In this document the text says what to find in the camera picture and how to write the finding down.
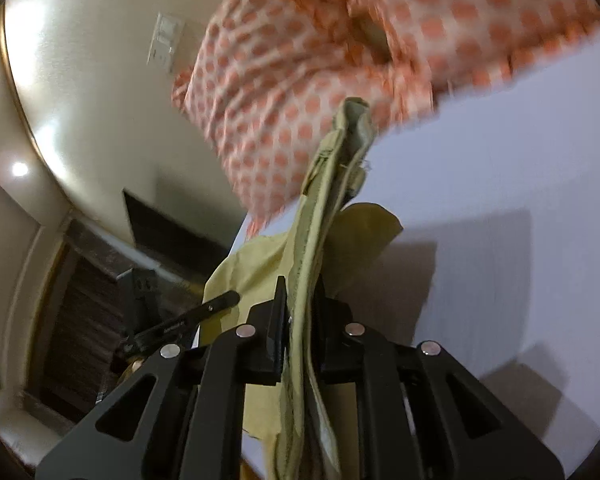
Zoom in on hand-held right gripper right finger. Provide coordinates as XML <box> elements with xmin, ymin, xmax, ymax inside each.
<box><xmin>314</xmin><ymin>278</ymin><xmax>567</xmax><ymax>480</ymax></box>

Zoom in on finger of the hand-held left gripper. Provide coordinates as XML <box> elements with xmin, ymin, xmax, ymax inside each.
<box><xmin>122</xmin><ymin>269</ymin><xmax>160</xmax><ymax>335</ymax></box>
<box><xmin>116</xmin><ymin>291</ymin><xmax>241</xmax><ymax>361</ymax></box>

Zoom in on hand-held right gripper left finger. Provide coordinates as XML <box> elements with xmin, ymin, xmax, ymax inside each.
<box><xmin>34</xmin><ymin>276</ymin><xmax>288</xmax><ymax>480</ymax></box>

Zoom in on khaki pants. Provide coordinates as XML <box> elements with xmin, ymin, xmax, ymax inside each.
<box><xmin>202</xmin><ymin>97</ymin><xmax>404</xmax><ymax>480</ymax></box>

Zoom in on dark wooden door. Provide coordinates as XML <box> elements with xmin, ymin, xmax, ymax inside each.
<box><xmin>27</xmin><ymin>217</ymin><xmax>133</xmax><ymax>425</ymax></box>

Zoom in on white bed sheet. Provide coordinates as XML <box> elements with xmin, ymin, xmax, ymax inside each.
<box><xmin>230</xmin><ymin>22</ymin><xmax>600</xmax><ymax>480</ymax></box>

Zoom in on orange dotted white garment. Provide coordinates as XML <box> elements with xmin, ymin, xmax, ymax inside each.
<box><xmin>172</xmin><ymin>0</ymin><xmax>600</xmax><ymax>239</ymax></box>

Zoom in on white wall switch plate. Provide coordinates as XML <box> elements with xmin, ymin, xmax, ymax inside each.
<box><xmin>147</xmin><ymin>12</ymin><xmax>186</xmax><ymax>74</ymax></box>

